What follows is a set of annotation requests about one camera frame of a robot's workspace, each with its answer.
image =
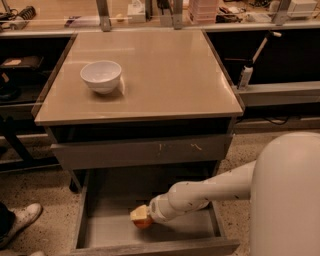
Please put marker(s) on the white ceramic bowl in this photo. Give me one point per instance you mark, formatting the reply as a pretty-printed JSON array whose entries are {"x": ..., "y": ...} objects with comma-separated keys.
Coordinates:
[{"x": 102, "y": 76}]

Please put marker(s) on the white bottle with wand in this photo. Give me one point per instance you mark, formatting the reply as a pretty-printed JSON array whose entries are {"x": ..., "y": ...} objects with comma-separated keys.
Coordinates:
[{"x": 247, "y": 69}]

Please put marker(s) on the pink stacked box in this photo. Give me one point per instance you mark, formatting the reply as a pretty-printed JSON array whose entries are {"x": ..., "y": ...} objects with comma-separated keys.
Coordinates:
[{"x": 203, "y": 11}]

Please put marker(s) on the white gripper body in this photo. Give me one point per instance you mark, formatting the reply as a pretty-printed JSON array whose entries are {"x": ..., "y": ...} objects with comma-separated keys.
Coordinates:
[{"x": 155, "y": 209}]

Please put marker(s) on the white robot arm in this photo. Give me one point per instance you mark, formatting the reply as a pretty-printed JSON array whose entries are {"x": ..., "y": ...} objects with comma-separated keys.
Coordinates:
[{"x": 282, "y": 185}]

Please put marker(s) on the open grey middle drawer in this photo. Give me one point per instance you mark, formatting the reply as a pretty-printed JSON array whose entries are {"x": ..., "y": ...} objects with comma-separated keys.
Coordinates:
[{"x": 109, "y": 195}]

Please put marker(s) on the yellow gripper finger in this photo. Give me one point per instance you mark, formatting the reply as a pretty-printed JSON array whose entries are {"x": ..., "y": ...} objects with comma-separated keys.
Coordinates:
[{"x": 140, "y": 213}]

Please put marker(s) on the white tissue box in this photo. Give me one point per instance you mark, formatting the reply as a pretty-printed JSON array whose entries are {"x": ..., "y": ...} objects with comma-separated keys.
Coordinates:
[{"x": 136, "y": 12}]

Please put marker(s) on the white sneaker upper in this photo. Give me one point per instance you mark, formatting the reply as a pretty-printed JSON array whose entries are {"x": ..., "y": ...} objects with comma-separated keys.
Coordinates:
[{"x": 11, "y": 223}]

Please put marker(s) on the red apple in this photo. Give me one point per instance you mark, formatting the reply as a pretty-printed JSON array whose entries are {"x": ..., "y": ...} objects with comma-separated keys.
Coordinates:
[{"x": 143, "y": 223}]

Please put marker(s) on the grey drawer cabinet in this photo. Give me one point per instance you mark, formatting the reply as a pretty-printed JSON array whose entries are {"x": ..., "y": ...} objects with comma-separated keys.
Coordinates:
[{"x": 171, "y": 86}]

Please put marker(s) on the closed grey top drawer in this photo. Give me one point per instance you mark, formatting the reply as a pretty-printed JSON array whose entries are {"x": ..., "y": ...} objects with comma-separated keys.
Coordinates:
[{"x": 138, "y": 152}]

